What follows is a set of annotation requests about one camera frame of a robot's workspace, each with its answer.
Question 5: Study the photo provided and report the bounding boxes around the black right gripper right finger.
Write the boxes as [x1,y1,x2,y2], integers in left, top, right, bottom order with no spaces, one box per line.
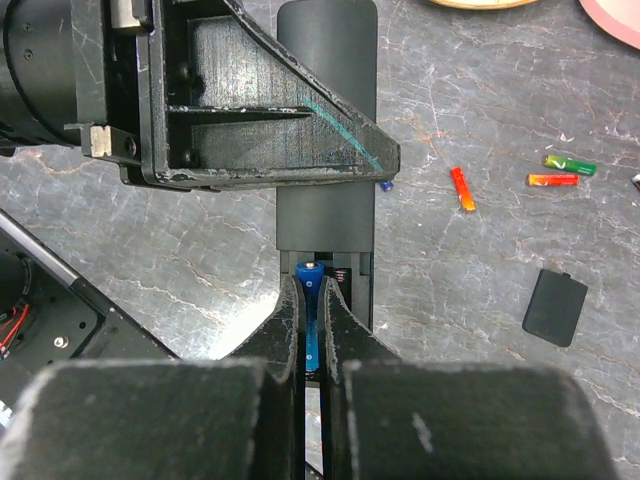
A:
[322,278,617,479]

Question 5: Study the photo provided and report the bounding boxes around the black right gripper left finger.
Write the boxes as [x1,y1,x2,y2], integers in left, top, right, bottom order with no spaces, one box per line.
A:
[1,275,305,479]

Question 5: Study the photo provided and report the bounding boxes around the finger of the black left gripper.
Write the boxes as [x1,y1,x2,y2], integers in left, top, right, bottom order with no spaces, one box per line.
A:
[120,1,400,191]

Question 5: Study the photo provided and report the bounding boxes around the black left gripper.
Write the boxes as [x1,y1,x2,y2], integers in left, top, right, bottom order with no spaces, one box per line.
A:
[1,1,153,160]

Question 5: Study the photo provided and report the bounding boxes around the blue battery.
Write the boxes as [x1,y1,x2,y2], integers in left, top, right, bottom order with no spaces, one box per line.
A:
[296,260,325,375]

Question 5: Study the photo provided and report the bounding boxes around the black battery cover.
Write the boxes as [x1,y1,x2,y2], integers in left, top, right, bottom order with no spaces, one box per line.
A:
[522,269,588,348]

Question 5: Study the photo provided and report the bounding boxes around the purple battery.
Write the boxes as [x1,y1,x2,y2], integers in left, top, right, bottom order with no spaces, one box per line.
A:
[379,181,394,192]

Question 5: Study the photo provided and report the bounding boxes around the red orange battery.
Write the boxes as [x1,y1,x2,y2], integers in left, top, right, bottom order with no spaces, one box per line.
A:
[450,166,477,213]

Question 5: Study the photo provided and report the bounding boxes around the cream bird plate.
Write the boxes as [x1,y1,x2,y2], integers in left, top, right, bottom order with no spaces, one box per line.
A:
[430,0,537,11]

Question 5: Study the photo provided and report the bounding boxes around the red yellow battery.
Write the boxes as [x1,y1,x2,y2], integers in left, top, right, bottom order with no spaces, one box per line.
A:
[526,174,580,187]

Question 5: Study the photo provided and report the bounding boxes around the green yellow battery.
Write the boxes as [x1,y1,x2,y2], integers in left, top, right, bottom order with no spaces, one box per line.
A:
[543,154,597,176]

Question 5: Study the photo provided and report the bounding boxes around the pink three-tier shelf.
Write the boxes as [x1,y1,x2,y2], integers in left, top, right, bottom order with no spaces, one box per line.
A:
[579,0,640,49]

